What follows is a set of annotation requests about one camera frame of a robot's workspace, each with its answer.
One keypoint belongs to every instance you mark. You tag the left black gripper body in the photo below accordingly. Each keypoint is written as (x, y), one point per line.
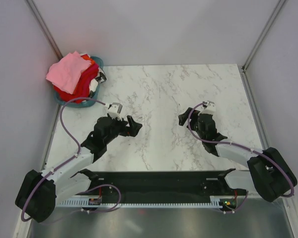
(118, 129)

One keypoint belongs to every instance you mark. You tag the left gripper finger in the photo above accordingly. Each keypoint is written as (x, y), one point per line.
(132, 123)
(133, 129)

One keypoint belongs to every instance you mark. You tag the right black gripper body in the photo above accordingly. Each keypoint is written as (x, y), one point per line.
(199, 132)

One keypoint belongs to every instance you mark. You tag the pink t shirt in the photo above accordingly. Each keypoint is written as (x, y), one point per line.
(66, 73)

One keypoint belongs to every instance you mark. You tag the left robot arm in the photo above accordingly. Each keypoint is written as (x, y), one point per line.
(40, 192)

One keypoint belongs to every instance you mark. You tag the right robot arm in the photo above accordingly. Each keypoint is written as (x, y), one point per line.
(267, 172)

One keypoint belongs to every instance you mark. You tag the red t shirt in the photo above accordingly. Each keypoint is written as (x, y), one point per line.
(82, 87)

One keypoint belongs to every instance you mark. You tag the orange t shirt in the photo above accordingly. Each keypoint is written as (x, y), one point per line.
(88, 58)

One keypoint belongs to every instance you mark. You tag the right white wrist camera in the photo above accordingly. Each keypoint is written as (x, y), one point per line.
(208, 107)

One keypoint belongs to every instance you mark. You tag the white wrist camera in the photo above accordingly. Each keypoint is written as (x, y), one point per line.
(114, 110)
(208, 107)

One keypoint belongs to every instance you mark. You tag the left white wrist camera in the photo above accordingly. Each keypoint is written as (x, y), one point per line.
(114, 110)

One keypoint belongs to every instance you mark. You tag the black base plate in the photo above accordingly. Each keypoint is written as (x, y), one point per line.
(202, 183)

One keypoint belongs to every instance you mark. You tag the white slotted cable duct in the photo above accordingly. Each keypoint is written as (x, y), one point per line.
(146, 201)

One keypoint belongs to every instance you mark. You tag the right aluminium frame post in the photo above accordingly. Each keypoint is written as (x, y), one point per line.
(267, 27)

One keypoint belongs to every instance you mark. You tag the aluminium frame post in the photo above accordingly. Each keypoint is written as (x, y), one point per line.
(38, 17)
(267, 27)

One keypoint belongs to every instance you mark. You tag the left aluminium frame post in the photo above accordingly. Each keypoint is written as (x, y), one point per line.
(38, 17)

